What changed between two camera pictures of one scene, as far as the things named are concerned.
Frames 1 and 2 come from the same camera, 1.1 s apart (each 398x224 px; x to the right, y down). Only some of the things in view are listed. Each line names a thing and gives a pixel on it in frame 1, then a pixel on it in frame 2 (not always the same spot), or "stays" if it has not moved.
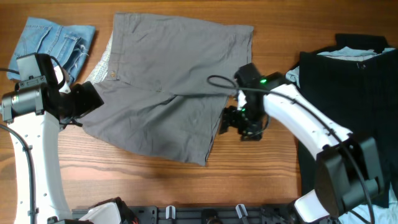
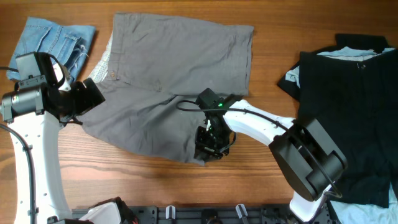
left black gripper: (88, 97) stays
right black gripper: (234, 116) -> (202, 142)
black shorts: (362, 95) stays
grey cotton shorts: (164, 83) stays
